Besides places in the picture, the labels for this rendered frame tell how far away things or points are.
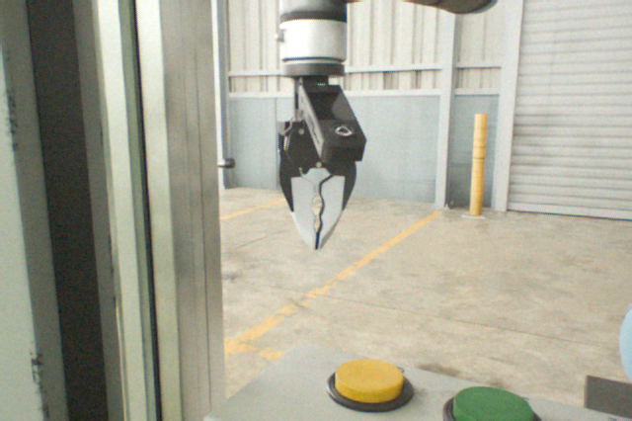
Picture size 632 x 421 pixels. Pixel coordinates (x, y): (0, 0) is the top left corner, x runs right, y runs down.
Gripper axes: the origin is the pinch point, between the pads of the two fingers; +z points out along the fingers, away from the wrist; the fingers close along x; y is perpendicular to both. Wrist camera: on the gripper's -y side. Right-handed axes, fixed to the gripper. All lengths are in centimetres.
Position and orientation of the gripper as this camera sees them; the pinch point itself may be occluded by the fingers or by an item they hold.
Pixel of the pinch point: (317, 240)
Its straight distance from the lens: 62.3
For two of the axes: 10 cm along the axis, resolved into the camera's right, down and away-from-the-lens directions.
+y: -2.0, -2.0, 9.6
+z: 0.0, 9.8, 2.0
